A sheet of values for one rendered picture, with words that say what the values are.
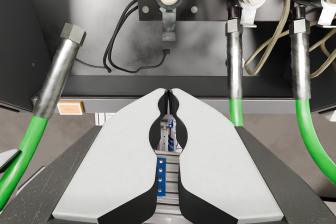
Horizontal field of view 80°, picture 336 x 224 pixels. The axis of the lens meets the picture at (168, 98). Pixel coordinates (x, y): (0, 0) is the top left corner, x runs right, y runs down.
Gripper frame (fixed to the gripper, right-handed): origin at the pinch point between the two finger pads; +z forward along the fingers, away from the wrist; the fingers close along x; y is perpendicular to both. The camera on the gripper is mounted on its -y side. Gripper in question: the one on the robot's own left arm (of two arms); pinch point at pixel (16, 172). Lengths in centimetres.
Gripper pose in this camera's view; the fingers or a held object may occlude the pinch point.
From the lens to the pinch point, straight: 22.3
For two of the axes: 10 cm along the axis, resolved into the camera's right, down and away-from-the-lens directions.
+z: 5.4, -7.6, 3.6
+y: -3.0, 2.3, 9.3
